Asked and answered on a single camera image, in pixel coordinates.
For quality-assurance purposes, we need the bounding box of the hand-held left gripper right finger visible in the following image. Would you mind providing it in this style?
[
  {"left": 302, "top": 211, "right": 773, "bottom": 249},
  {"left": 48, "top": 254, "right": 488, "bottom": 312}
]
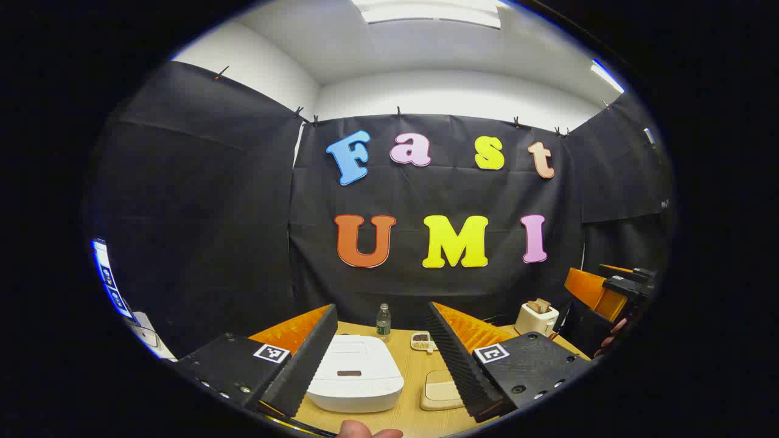
[{"left": 425, "top": 301, "right": 594, "bottom": 423}]

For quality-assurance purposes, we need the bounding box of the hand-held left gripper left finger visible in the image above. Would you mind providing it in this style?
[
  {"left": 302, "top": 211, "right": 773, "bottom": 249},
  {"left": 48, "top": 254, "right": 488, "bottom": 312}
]
[{"left": 173, "top": 304, "right": 338, "bottom": 419}]

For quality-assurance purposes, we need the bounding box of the white rice cooker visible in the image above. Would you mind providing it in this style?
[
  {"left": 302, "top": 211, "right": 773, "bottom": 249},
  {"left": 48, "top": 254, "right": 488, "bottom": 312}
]
[{"left": 306, "top": 335, "right": 405, "bottom": 414}]

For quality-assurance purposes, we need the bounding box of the beige cutting board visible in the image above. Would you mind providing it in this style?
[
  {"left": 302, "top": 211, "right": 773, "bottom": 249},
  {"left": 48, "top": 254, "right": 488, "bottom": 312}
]
[{"left": 419, "top": 369, "right": 466, "bottom": 412}]

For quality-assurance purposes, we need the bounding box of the white toaster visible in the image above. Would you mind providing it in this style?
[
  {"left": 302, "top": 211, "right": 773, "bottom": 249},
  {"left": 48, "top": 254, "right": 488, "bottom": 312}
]
[{"left": 515, "top": 302, "right": 559, "bottom": 338}]

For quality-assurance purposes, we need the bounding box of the white device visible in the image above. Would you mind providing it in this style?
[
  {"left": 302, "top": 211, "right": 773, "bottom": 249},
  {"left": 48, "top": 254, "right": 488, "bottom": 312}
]
[{"left": 125, "top": 311, "right": 177, "bottom": 361}]

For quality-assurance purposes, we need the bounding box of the black backdrop cloth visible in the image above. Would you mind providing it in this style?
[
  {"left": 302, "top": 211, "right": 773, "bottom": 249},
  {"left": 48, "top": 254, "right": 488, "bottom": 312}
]
[{"left": 85, "top": 61, "right": 673, "bottom": 360}]

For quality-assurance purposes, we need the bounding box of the small ceiling light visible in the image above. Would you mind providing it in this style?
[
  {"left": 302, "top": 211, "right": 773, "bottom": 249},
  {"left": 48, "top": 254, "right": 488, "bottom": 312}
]
[{"left": 589, "top": 59, "right": 626, "bottom": 93}]

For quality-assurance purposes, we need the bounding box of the computer monitor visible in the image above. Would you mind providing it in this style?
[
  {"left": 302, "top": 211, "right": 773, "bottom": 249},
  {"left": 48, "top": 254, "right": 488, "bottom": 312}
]
[{"left": 91, "top": 238, "right": 134, "bottom": 318}]

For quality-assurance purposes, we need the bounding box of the large ceiling light panel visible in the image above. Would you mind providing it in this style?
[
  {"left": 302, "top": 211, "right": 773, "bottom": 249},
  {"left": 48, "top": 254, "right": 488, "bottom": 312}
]
[{"left": 352, "top": 0, "right": 503, "bottom": 30}]

